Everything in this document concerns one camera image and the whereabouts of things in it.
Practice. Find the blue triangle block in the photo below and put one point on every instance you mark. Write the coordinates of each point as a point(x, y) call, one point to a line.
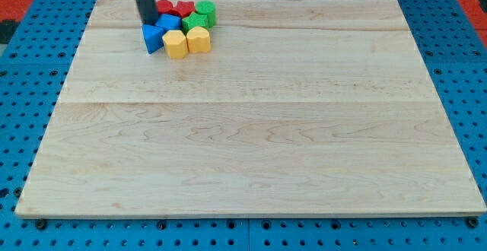
point(153, 37)

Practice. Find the blue cube block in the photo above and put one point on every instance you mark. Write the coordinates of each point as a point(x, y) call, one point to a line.
point(169, 22)

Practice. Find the light wooden board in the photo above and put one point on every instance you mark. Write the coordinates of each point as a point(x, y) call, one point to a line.
point(302, 109)

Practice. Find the yellow heart block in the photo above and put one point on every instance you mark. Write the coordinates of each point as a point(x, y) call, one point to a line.
point(198, 40)

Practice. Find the yellow hexagon block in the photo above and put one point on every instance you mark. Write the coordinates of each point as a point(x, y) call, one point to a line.
point(175, 44)

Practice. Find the green star block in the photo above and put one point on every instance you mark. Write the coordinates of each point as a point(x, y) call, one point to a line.
point(194, 20)

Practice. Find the green cylinder block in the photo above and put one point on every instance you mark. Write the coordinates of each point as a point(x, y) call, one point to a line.
point(207, 8)

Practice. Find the red star block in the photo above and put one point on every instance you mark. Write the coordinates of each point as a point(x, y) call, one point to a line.
point(182, 9)

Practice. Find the red cylinder block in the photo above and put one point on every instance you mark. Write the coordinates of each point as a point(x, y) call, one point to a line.
point(163, 6)

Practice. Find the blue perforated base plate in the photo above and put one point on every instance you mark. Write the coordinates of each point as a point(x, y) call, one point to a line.
point(33, 69)

